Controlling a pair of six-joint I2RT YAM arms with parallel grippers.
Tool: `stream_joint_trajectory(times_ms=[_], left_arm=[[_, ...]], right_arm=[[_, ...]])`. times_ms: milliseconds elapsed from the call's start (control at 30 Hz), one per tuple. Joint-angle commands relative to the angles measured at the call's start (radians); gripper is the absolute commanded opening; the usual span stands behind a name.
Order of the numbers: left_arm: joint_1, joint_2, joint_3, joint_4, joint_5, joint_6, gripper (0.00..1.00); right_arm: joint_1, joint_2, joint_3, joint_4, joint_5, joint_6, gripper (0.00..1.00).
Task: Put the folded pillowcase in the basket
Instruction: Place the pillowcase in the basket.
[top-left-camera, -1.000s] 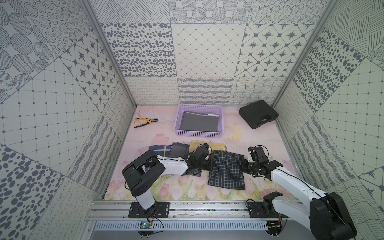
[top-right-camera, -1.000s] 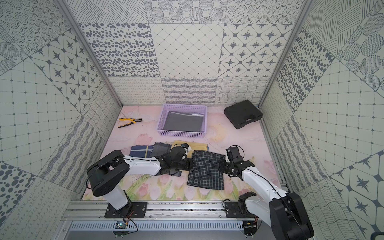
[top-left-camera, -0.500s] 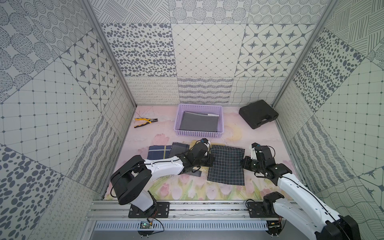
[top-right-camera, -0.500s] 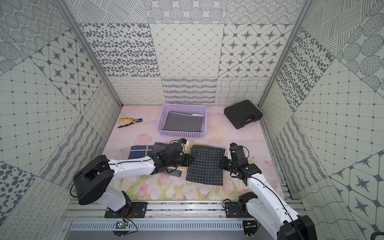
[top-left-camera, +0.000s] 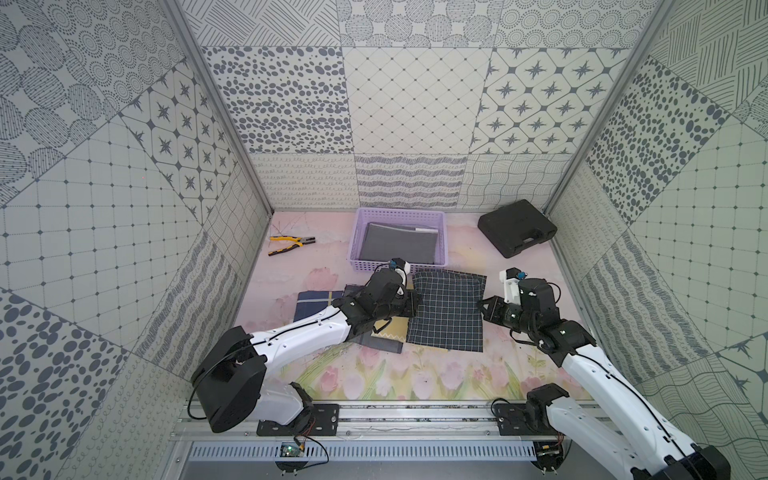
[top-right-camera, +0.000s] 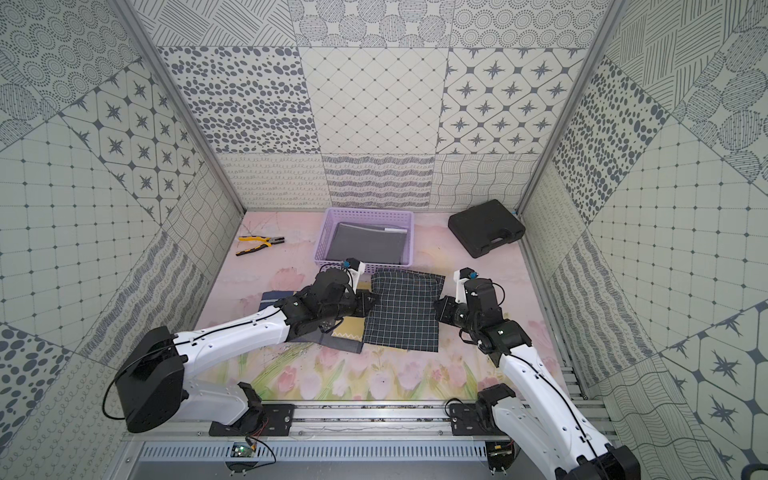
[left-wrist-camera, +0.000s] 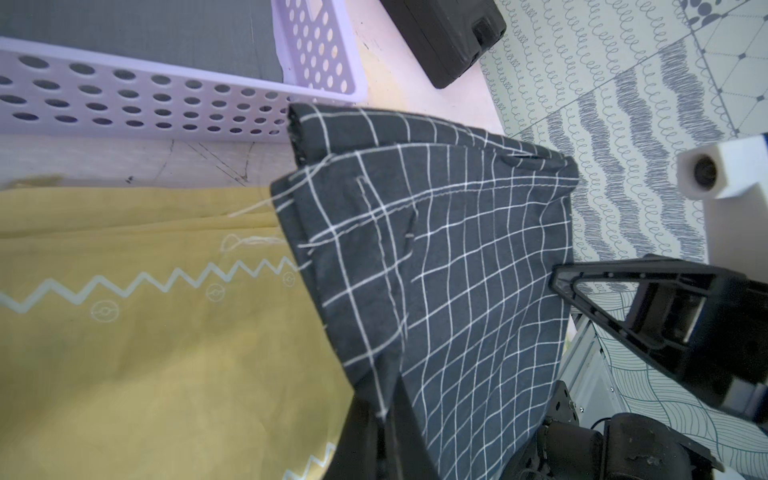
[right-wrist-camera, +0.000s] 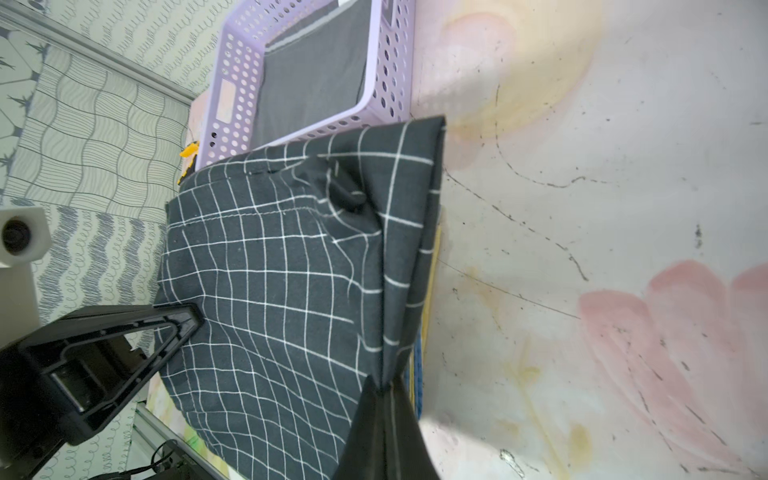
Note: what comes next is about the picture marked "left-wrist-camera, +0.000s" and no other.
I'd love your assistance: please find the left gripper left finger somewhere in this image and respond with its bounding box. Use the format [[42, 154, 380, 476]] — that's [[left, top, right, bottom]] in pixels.
[[323, 396, 384, 480]]

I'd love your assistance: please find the black white grid pillowcase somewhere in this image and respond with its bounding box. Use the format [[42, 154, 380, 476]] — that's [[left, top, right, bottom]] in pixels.
[[271, 103, 579, 479]]

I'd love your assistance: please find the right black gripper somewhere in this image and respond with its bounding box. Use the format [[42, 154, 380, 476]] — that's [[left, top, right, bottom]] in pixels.
[[550, 254, 767, 429]]

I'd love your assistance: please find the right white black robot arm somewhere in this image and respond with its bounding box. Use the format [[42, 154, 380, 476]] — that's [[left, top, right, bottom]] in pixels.
[[504, 254, 767, 479]]

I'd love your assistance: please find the purple plastic basket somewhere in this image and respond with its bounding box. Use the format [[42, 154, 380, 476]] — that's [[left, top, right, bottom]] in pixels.
[[1, 1, 367, 142]]

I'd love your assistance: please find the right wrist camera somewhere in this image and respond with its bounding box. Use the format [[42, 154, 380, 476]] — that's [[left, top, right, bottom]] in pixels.
[[677, 133, 767, 283]]

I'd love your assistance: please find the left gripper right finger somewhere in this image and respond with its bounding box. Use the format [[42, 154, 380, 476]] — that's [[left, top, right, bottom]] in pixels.
[[383, 378, 439, 480]]

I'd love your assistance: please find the grey pillowcase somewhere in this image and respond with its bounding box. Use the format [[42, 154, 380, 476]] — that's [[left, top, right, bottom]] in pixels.
[[1, 0, 283, 82]]

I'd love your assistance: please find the black plastic tool case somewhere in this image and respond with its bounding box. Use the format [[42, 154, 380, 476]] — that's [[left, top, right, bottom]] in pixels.
[[381, 0, 507, 89]]

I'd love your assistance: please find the yellow zigzag pillowcase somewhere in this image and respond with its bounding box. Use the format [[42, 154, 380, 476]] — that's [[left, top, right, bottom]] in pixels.
[[1, 181, 351, 479]]

